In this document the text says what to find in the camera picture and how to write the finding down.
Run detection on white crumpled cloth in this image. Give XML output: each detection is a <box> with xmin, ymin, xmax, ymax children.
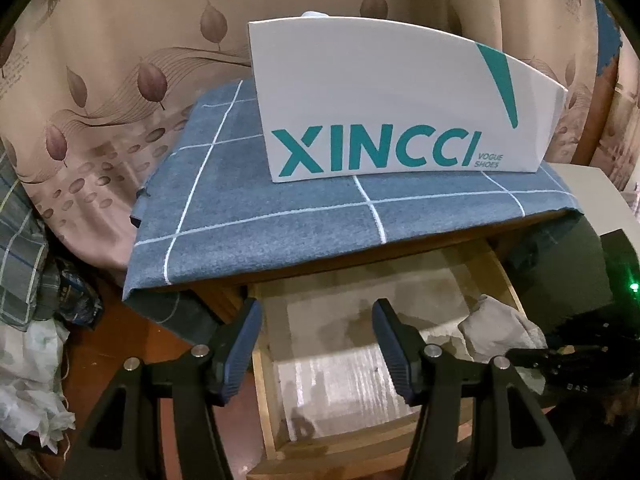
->
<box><xmin>0</xmin><ymin>317</ymin><xmax>76</xmax><ymax>441</ymax></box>

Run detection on dark blue plastic bag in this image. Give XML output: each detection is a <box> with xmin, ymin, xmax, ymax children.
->
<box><xmin>52</xmin><ymin>257</ymin><xmax>103</xmax><ymax>331</ymax></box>

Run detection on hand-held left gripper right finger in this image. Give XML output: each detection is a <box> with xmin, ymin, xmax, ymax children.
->
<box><xmin>371</xmin><ymin>297</ymin><xmax>576</xmax><ymax>480</ymax></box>

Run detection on wooden drawer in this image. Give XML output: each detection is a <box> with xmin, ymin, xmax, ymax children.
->
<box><xmin>247</xmin><ymin>240</ymin><xmax>548</xmax><ymax>480</ymax></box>

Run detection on brown wooden frame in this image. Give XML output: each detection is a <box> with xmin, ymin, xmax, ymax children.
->
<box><xmin>582</xmin><ymin>50</ymin><xmax>621</xmax><ymax>181</ymax></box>

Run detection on wooden bedside table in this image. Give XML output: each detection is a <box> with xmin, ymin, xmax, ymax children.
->
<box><xmin>190</xmin><ymin>230</ymin><xmax>566</xmax><ymax>321</ymax></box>

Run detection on white cardboard box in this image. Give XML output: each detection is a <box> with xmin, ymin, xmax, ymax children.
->
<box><xmin>247</xmin><ymin>14</ymin><xmax>570</xmax><ymax>184</ymax></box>

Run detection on blue cloth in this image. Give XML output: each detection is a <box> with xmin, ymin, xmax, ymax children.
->
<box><xmin>592</xmin><ymin>0</ymin><xmax>623</xmax><ymax>76</ymax></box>

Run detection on blue checked tablecloth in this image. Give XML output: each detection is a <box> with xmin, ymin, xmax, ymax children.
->
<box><xmin>122</xmin><ymin>79</ymin><xmax>583</xmax><ymax>341</ymax></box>

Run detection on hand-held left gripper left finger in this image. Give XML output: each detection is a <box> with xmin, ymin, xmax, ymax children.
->
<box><xmin>60</xmin><ymin>297</ymin><xmax>263</xmax><ymax>480</ymax></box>

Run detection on plaid cloth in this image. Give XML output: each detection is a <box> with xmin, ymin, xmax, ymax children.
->
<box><xmin>0</xmin><ymin>145</ymin><xmax>63</xmax><ymax>333</ymax></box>

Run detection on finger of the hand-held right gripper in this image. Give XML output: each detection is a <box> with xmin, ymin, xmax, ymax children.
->
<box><xmin>504</xmin><ymin>345</ymin><xmax>566</xmax><ymax>378</ymax></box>

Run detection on grey white underwear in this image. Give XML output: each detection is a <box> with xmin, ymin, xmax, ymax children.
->
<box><xmin>457</xmin><ymin>294</ymin><xmax>548</xmax><ymax>396</ymax></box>

